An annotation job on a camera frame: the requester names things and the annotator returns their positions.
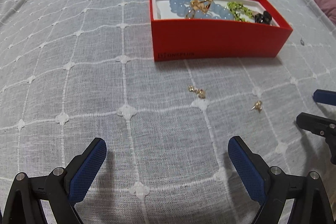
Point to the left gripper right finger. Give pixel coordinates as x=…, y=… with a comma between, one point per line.
x=271, y=187

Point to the black hair clip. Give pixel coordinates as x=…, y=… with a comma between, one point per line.
x=263, y=18

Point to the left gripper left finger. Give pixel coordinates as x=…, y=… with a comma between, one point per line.
x=62, y=188

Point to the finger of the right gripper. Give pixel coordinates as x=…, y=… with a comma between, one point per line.
x=325, y=97
x=320, y=126

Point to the red jewelry box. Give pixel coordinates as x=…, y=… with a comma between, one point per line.
x=175, y=38

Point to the small gold stud earrings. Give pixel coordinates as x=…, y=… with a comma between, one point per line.
x=199, y=92

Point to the gold bangle rings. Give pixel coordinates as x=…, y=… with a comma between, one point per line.
x=202, y=2

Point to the gold hoop earring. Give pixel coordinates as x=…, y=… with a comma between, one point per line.
x=189, y=13

